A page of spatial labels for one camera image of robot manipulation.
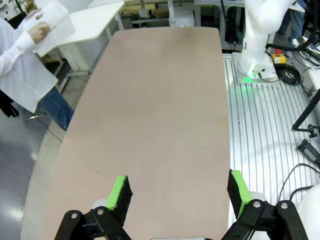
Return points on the black grey handheld device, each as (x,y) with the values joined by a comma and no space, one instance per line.
(308,150)

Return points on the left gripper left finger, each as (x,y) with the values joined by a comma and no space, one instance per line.
(112,212)

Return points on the white plastic basket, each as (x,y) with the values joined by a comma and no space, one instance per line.
(57,27)

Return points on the black articulated stand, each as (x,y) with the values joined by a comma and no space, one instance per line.
(306,112)

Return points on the white side table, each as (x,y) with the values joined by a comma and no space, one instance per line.
(100,22)

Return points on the person's right hand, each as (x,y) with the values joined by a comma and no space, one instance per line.
(38,31)

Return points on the small beige box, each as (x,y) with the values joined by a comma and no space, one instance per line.
(147,12)

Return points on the person's left hand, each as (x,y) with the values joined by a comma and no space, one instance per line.
(33,13)

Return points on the slotted aluminium base plate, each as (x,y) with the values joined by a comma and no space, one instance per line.
(262,112)

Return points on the person in blue jeans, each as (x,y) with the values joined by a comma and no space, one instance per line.
(297,22)

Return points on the black chair with metal legs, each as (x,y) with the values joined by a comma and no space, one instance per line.
(6,105)

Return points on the person in white shirt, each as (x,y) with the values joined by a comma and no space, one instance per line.
(22,85)

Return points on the yellow emergency stop button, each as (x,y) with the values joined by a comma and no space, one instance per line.
(278,60)

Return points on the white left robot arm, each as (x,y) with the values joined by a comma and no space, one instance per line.
(312,207)

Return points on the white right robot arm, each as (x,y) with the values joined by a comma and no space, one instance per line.
(257,32)

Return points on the person's right forearm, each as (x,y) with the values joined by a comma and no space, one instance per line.
(15,52)

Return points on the black computer case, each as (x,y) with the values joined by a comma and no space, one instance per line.
(233,25)

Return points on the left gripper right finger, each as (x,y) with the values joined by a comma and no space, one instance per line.
(255,217)

